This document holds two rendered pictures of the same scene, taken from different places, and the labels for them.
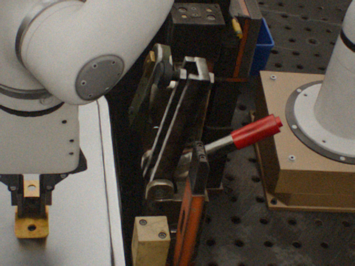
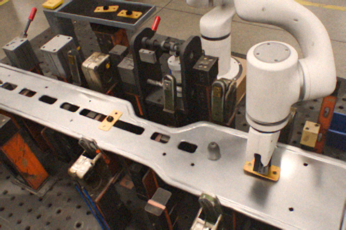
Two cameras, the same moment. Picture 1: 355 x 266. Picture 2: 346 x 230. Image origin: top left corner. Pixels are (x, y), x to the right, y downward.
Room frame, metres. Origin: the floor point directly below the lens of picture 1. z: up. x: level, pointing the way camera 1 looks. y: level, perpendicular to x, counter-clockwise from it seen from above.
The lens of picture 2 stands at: (0.32, 0.57, 1.68)
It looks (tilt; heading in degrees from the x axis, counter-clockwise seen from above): 44 degrees down; 320
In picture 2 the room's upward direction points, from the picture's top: 11 degrees counter-clockwise
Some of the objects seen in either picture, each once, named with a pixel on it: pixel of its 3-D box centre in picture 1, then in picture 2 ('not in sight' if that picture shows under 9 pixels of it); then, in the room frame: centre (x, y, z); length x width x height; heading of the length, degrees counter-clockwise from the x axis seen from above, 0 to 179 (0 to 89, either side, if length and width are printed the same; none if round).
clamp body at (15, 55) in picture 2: not in sight; (34, 77); (1.61, 0.24, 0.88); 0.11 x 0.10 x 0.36; 104
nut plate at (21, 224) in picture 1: (31, 205); (262, 167); (0.55, 0.14, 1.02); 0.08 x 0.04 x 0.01; 14
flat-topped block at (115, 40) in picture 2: not in sight; (119, 62); (1.30, -0.01, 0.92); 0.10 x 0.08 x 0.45; 14
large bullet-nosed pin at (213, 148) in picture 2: not in sight; (213, 151); (0.67, 0.18, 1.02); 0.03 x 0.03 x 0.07
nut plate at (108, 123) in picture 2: not in sight; (110, 119); (1.00, 0.26, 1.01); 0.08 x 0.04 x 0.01; 104
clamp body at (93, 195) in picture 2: not in sight; (103, 196); (0.90, 0.41, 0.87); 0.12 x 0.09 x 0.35; 104
